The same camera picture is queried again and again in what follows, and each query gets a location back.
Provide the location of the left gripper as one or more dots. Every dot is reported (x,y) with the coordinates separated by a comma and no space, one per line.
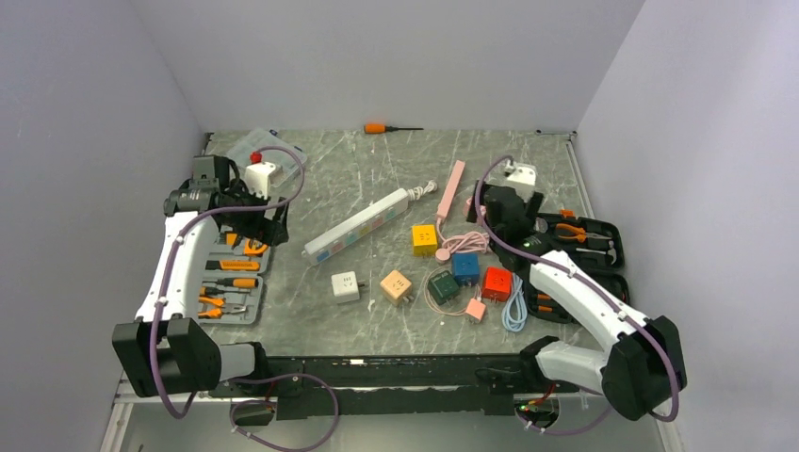
(271,232)

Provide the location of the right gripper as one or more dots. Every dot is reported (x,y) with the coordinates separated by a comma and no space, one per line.
(531,206)

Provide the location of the blue cube socket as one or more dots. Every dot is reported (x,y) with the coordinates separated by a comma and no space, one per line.
(465,268)

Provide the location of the red cube socket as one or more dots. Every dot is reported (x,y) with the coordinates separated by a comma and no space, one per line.
(497,284)

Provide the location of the grey tool tray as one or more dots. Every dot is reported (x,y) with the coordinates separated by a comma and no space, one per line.
(233,281)

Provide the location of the clear plastic screw box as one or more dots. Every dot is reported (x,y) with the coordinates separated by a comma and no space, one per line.
(287,167)

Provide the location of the yellow cube socket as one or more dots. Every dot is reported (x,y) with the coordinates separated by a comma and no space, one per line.
(424,240)

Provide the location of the black tool case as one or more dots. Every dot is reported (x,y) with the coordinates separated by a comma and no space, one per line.
(594,245)

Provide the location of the green cube socket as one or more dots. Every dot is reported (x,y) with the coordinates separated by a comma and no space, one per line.
(442,287)

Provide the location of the pink charger plug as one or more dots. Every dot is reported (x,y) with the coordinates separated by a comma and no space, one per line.
(475,311)

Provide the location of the white cube socket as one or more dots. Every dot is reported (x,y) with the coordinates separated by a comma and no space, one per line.
(346,287)

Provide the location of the white power strip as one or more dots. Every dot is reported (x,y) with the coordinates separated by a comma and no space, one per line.
(349,231)

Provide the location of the beige cube socket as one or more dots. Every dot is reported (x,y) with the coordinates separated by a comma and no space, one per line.
(396,287)

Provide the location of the pink power strip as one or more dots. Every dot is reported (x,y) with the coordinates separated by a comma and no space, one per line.
(450,191)

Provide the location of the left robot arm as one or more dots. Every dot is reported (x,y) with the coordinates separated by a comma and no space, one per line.
(164,351)

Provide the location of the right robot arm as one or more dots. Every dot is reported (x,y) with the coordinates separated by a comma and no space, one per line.
(638,367)

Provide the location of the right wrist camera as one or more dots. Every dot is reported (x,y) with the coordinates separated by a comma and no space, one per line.
(521,177)

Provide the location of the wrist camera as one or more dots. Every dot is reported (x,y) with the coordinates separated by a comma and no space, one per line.
(521,177)
(259,175)

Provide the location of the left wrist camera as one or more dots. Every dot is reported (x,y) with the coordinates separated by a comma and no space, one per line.
(259,175)

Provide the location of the orange handled screwdriver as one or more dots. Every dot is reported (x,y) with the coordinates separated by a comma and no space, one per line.
(380,128)

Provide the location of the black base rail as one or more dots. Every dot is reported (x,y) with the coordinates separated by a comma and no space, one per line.
(492,384)

